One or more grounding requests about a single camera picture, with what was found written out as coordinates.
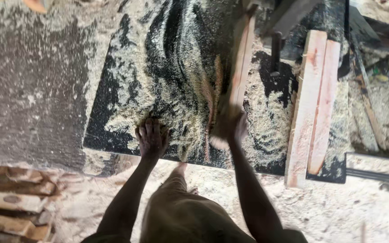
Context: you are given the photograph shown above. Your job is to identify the thin wooden strip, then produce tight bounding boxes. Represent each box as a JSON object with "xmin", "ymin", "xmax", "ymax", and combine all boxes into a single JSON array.
[{"xmin": 351, "ymin": 40, "xmax": 387, "ymax": 151}]

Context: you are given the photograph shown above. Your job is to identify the person's right hand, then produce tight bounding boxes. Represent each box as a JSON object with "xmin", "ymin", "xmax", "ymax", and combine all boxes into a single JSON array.
[{"xmin": 228, "ymin": 111, "xmax": 249, "ymax": 149}]

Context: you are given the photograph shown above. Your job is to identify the narrow pale wooden plank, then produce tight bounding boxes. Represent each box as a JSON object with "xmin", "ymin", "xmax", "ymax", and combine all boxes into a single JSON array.
[{"xmin": 307, "ymin": 40, "xmax": 341, "ymax": 176}]

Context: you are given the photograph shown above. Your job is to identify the person's olive shorts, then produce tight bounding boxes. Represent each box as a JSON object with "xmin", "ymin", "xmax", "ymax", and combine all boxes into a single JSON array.
[{"xmin": 80, "ymin": 174, "xmax": 310, "ymax": 243}]

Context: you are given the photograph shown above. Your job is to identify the black saw table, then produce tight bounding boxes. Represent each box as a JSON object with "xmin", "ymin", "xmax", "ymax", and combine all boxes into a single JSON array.
[{"xmin": 82, "ymin": 0, "xmax": 350, "ymax": 184}]

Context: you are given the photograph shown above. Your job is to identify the long reddish wooden plank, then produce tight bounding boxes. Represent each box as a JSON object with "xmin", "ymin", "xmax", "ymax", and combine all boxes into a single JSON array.
[{"xmin": 210, "ymin": 7, "xmax": 257, "ymax": 151}]

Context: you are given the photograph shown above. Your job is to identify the wide pale wooden plank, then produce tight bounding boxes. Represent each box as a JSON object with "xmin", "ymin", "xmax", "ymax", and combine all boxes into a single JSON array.
[{"xmin": 284, "ymin": 30, "xmax": 328, "ymax": 188}]

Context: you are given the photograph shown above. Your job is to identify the person's left hand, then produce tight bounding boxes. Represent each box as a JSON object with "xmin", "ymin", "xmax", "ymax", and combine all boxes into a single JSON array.
[{"xmin": 135, "ymin": 118, "xmax": 171, "ymax": 160}]

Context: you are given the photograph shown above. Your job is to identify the black metal fence bracket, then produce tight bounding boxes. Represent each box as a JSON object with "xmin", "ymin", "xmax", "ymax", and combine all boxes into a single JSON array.
[{"xmin": 260, "ymin": 0, "xmax": 320, "ymax": 77}]

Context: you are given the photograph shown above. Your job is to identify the pile of wooden offcuts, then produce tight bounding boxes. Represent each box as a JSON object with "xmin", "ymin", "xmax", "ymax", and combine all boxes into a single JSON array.
[{"xmin": 0, "ymin": 162, "xmax": 60, "ymax": 243}]

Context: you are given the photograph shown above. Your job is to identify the person's foot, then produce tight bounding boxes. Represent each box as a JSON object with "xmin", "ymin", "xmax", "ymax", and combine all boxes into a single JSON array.
[{"xmin": 174, "ymin": 162, "xmax": 188, "ymax": 177}]

